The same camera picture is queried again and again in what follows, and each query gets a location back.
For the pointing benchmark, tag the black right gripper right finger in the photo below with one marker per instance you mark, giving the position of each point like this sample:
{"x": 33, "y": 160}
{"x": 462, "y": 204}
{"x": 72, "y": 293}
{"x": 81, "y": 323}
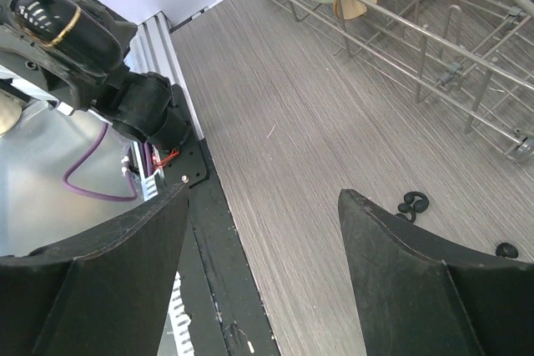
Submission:
{"x": 420, "y": 294}

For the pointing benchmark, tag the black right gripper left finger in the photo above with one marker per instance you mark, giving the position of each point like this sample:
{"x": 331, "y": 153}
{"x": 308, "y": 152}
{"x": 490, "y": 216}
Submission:
{"x": 104, "y": 291}

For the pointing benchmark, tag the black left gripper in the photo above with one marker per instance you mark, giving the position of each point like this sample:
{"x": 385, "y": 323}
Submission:
{"x": 21, "y": 54}

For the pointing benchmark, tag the black earbud charging case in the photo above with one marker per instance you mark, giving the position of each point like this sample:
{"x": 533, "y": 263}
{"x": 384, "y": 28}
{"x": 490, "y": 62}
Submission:
{"x": 65, "y": 30}

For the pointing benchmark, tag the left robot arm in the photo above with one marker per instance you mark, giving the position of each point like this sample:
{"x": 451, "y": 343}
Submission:
{"x": 145, "y": 111}

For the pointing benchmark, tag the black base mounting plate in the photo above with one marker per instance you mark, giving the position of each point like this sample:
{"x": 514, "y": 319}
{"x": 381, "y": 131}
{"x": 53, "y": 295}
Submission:
{"x": 217, "y": 286}

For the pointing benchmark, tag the grey wire dish rack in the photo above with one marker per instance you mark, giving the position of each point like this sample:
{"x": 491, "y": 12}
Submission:
{"x": 474, "y": 57}

